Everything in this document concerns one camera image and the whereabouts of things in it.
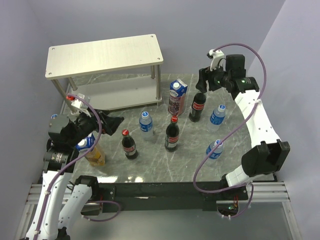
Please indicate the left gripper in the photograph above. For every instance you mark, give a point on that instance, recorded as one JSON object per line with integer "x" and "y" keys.
{"x": 110, "y": 123}

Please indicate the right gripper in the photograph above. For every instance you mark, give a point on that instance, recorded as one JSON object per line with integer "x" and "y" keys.
{"x": 206, "y": 74}

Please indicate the cola bottle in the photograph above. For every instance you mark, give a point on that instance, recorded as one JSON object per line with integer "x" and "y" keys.
{"x": 172, "y": 135}
{"x": 129, "y": 145}
{"x": 197, "y": 106}

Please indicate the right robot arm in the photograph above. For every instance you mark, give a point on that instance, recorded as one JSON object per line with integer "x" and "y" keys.
{"x": 268, "y": 152}

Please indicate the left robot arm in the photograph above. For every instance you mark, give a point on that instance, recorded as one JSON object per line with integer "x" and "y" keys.
{"x": 53, "y": 220}

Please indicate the white two-tier shelf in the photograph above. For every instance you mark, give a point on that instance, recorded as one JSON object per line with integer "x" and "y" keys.
{"x": 104, "y": 56}

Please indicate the grape juice carton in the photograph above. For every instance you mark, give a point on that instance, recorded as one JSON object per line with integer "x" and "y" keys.
{"x": 177, "y": 95}

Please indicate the water bottle right back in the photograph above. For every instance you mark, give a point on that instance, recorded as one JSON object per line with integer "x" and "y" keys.
{"x": 216, "y": 118}

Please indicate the water bottle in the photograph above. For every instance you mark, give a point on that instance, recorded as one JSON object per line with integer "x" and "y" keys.
{"x": 215, "y": 154}
{"x": 146, "y": 125}
{"x": 216, "y": 118}
{"x": 54, "y": 116}

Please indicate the water bottle centre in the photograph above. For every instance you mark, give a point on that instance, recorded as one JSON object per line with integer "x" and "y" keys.
{"x": 146, "y": 125}

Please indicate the orange juice carton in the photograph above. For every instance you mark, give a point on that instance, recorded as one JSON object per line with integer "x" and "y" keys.
{"x": 95, "y": 157}

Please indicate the water bottle far left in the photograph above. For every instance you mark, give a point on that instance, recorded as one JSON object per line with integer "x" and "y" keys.
{"x": 54, "y": 116}

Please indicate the water bottle right front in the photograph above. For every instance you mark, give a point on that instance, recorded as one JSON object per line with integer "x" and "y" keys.
{"x": 215, "y": 154}

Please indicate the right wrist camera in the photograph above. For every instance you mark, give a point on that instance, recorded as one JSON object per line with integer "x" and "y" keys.
{"x": 216, "y": 56}

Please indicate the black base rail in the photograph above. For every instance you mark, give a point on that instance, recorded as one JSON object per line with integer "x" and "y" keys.
{"x": 153, "y": 196}

